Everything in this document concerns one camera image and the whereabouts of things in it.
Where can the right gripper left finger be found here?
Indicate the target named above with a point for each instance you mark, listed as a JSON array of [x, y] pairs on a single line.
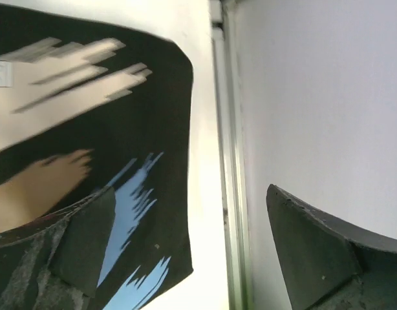
[[55, 261]]

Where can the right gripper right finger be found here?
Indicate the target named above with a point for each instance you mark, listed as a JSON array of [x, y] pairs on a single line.
[[328, 263]]

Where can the black t shirt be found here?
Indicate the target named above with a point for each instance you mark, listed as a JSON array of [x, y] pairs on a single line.
[[86, 105]]

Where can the table edge aluminium rail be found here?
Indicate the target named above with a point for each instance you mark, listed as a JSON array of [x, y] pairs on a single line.
[[235, 211]]

